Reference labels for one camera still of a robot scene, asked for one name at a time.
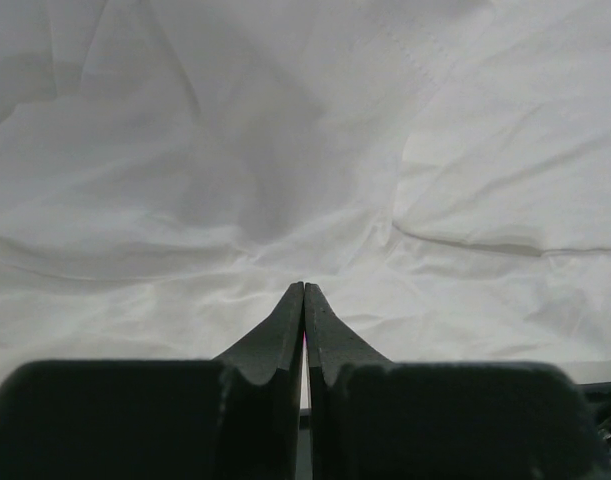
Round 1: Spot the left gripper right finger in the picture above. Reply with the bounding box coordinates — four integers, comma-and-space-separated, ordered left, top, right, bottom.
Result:
303, 282, 394, 480

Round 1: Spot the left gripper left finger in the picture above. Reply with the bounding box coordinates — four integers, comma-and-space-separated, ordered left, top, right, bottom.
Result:
214, 282, 305, 479

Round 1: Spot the white t shirt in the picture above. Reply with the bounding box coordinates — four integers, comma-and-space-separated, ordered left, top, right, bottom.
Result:
0, 1, 611, 384

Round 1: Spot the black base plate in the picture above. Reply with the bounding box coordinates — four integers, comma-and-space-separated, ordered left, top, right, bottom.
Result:
580, 382, 611, 457

